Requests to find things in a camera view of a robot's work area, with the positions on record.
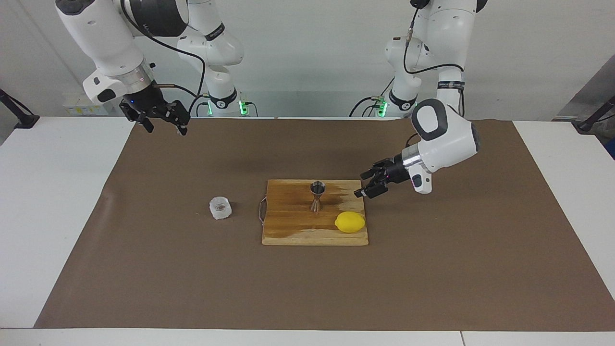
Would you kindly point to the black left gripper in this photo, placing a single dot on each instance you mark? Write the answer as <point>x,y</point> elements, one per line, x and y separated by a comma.
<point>398,170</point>

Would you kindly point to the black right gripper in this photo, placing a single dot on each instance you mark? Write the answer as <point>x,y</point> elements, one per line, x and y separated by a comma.
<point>144,103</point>

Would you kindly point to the steel double jigger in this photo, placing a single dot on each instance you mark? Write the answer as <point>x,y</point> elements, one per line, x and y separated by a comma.
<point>317,188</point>

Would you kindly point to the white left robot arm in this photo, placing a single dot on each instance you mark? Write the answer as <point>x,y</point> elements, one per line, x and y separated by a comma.
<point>447,139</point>

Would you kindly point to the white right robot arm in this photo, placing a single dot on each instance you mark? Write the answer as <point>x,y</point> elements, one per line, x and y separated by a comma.
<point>101,33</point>

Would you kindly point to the yellow lemon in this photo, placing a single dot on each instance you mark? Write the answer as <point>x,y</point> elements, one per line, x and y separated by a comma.
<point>350,222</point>

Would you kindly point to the white background box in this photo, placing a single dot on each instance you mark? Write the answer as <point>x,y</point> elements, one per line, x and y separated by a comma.
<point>77,105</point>

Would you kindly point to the wooden cutting board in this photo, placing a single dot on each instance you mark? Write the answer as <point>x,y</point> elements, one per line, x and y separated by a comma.
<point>288,216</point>

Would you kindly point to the black clamp stand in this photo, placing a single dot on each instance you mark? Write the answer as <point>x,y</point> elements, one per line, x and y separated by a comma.
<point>21,117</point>
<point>593,117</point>

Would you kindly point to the brown table mat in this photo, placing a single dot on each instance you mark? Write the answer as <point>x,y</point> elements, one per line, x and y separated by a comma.
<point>192,283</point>

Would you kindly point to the blue object at table edge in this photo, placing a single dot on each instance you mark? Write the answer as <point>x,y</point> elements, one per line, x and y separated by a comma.
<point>611,149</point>

